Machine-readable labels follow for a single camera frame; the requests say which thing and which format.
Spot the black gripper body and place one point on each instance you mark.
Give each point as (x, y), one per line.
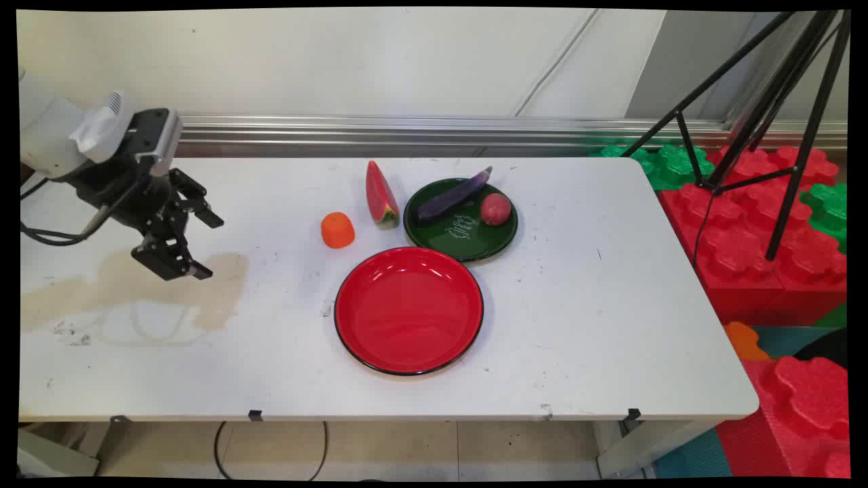
(129, 196)

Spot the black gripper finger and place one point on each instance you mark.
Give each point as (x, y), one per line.
(166, 257)
(193, 203)

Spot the purple toy eggplant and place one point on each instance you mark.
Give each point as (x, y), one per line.
(453, 194)

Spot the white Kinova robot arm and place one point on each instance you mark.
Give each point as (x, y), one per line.
(47, 139)

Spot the orange toy fruit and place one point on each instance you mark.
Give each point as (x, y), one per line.
(337, 230)

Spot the black table edge clip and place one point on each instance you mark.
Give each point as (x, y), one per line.
(119, 419)
(255, 415)
(633, 415)

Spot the toy watermelon slice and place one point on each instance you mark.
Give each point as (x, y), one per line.
(380, 193)

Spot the grey table leg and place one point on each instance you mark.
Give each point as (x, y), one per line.
(54, 454)
(644, 447)

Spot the red enamel plate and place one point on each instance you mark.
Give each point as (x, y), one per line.
(409, 310)

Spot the dark green enamel plate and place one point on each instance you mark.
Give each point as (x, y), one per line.
(461, 227)

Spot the red toy apple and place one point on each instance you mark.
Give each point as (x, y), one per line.
(496, 209)

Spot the green foam block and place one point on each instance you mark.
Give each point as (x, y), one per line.
(827, 210)
(668, 163)

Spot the large red foam block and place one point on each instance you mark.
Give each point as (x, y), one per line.
(739, 237)

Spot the teal foam mat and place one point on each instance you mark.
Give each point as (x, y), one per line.
(692, 455)

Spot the orange foam piece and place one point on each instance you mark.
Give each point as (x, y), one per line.
(744, 341)

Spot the black tripod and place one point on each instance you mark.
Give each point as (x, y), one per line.
(780, 102)

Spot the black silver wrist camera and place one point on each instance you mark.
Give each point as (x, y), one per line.
(157, 139)

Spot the white vented camera mount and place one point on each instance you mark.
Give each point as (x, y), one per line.
(102, 132)

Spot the aluminium wall rail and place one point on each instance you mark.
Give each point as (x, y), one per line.
(441, 134)

